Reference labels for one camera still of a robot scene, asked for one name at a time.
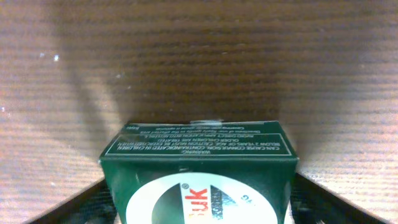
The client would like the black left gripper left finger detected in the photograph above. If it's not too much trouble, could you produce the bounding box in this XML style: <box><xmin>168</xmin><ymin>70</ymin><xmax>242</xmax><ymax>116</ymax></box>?
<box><xmin>29</xmin><ymin>179</ymin><xmax>117</xmax><ymax>224</ymax></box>

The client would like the green round-logo box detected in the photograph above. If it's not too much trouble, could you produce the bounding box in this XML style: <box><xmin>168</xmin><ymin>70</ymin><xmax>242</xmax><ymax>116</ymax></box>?
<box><xmin>99</xmin><ymin>121</ymin><xmax>299</xmax><ymax>224</ymax></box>

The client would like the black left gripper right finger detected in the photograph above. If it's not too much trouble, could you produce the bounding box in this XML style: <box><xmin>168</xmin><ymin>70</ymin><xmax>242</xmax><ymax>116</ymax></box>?
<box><xmin>290</xmin><ymin>173</ymin><xmax>388</xmax><ymax>224</ymax></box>

